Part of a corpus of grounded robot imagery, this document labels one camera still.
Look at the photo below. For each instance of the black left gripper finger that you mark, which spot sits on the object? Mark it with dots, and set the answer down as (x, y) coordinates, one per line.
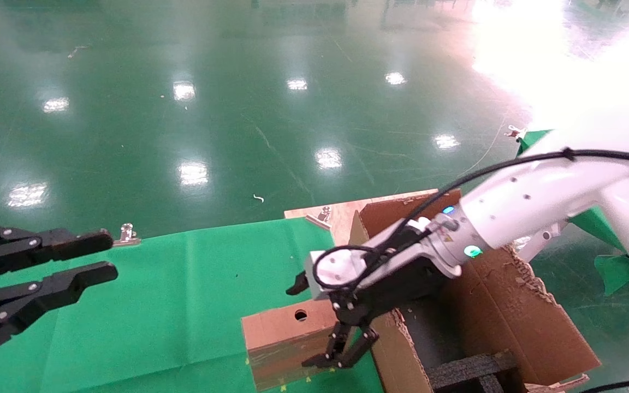
(74, 243)
(58, 286)

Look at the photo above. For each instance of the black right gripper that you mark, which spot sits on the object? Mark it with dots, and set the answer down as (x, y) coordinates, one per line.
(402, 284)

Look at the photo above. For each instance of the small brown cardboard box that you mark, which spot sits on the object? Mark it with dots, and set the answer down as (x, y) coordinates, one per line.
(282, 327)

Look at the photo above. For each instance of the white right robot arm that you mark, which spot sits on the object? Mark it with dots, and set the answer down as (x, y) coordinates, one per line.
(538, 202)

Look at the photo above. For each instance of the large open cardboard carton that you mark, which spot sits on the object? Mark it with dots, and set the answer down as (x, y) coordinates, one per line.
(511, 322)

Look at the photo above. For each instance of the silver metal binder clip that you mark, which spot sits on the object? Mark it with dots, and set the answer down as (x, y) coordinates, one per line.
(515, 132)
(126, 236)
(321, 217)

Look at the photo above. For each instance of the green work tablecloth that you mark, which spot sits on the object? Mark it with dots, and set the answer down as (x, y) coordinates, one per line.
(183, 305)

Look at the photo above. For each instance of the black foam cross insert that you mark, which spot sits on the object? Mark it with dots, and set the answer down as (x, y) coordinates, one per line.
(467, 368)

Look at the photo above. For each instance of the white slanted table leg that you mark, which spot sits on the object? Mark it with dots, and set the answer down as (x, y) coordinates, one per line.
(538, 243)

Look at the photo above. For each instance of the green neighbour tablecloth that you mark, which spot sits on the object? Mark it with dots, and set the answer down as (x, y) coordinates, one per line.
(615, 273)

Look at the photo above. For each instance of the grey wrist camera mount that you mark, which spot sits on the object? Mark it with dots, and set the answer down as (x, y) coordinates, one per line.
(342, 267)

